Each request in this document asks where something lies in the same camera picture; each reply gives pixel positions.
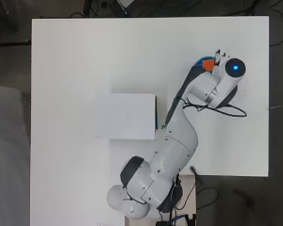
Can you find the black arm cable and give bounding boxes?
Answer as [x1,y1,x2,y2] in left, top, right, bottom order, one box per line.
[180,96,248,119]

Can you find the orange cube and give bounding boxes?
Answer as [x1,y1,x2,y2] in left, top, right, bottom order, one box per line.
[201,58,216,73]

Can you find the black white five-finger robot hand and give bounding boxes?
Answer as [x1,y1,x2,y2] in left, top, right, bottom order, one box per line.
[211,48,231,75]

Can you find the thin white cable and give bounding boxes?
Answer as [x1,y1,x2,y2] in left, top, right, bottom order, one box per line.
[268,102,283,111]

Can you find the black cable by clamp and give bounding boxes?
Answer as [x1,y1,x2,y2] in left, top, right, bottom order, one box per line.
[191,186,220,211]

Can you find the blue round tub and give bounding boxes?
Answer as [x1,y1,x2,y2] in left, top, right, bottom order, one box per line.
[192,56,217,75]

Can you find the white flat box stand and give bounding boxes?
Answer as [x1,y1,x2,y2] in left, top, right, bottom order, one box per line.
[95,92,160,141]

